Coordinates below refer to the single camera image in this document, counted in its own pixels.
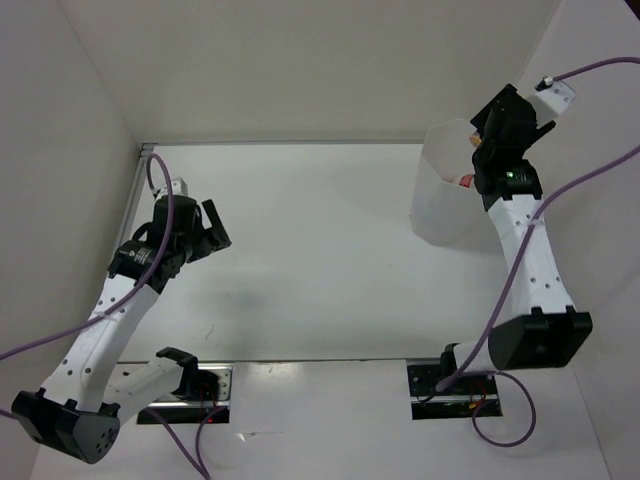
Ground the red label plastic bottle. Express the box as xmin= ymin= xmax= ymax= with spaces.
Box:
xmin=452 ymin=173 xmax=475 ymax=189

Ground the orange plastic bottle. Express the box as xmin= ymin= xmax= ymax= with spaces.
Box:
xmin=469 ymin=132 xmax=482 ymax=148

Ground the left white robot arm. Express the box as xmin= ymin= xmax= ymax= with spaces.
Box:
xmin=11 ymin=195 xmax=231 ymax=464

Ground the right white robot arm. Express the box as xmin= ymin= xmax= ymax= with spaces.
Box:
xmin=435 ymin=79 xmax=593 ymax=393

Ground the translucent white bin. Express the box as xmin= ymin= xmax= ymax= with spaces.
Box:
xmin=410 ymin=119 xmax=500 ymax=254

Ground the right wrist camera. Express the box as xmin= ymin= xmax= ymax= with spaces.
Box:
xmin=526 ymin=77 xmax=576 ymax=127

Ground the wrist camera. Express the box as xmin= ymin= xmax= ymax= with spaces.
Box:
xmin=526 ymin=77 xmax=576 ymax=127
xmin=152 ymin=177 xmax=189 ymax=199

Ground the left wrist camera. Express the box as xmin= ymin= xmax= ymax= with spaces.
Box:
xmin=152 ymin=177 xmax=189 ymax=199

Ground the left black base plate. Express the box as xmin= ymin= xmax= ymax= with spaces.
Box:
xmin=136 ymin=364 xmax=233 ymax=425

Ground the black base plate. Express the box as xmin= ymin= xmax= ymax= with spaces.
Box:
xmin=136 ymin=364 xmax=233 ymax=425
xmin=406 ymin=358 xmax=502 ymax=421

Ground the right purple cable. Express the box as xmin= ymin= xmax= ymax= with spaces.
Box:
xmin=437 ymin=55 xmax=640 ymax=447

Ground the purple cable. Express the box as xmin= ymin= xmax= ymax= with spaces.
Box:
xmin=437 ymin=55 xmax=640 ymax=447
xmin=0 ymin=153 xmax=214 ymax=480

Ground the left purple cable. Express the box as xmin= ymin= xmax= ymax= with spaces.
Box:
xmin=0 ymin=153 xmax=214 ymax=480

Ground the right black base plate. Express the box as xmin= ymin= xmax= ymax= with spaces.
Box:
xmin=406 ymin=358 xmax=502 ymax=421

